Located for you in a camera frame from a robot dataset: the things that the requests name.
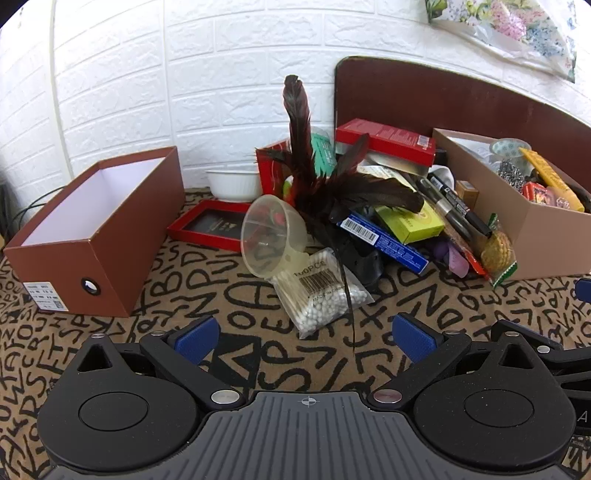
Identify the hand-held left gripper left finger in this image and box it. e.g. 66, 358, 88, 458
67, 318, 245, 409

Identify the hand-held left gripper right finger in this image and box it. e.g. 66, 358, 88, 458
369, 313, 557, 409

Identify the tan cardboard box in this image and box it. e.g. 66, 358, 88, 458
431, 128, 591, 281

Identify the blue barcode box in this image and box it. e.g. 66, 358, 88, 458
339, 212, 430, 275

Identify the pink small item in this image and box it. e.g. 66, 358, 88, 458
445, 242, 469, 278

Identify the red snack packet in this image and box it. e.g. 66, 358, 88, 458
457, 240, 490, 278

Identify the clear plastic funnel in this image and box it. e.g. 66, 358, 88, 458
240, 194, 311, 278

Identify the bag of cotton swabs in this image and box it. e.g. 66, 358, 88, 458
272, 248, 375, 339

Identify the small red box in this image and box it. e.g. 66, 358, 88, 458
522, 181, 559, 206

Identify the green box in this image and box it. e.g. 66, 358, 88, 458
374, 203, 446, 245

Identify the yellow packet in box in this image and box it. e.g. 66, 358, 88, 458
519, 148, 585, 213

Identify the brown empty shoe box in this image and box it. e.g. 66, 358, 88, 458
4, 146, 185, 318

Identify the steel wool scrubber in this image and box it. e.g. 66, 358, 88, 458
496, 159, 525, 190

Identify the black marker pen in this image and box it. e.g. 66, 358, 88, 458
429, 173, 493, 238

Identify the small brown box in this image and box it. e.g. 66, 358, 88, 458
455, 180, 478, 206

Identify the white ribbed bowl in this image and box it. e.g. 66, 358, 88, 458
205, 169, 264, 202

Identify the patterned tape roll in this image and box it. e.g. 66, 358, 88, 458
489, 137, 527, 160

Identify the upright red box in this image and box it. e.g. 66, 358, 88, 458
255, 137, 296, 197

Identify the long red box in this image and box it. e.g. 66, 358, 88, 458
335, 119, 437, 167

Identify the teal packet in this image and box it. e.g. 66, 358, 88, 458
310, 133, 340, 176

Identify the dark feather duster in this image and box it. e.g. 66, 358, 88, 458
259, 74, 426, 352

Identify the brown wooden headboard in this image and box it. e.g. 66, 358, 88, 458
334, 56, 591, 153

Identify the floral plastic bag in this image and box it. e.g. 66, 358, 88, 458
425, 0, 578, 84

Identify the flat red frame box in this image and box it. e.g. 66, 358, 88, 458
167, 200, 252, 252

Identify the black floor cable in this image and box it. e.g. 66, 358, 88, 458
0, 185, 65, 232

